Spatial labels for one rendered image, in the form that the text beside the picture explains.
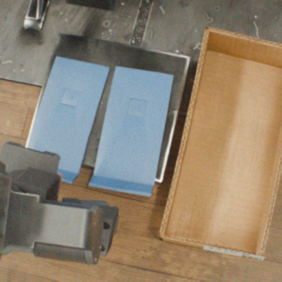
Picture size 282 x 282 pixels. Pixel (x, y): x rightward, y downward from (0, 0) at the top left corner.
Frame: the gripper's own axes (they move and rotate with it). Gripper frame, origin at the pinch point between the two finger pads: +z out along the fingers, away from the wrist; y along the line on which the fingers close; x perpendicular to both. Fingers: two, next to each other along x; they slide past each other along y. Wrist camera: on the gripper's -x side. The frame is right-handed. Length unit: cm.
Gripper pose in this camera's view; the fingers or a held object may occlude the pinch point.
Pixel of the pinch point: (44, 171)
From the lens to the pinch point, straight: 87.4
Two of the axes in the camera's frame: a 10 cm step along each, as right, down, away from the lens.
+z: 1.4, -2.4, 9.6
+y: 2.1, -9.4, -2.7
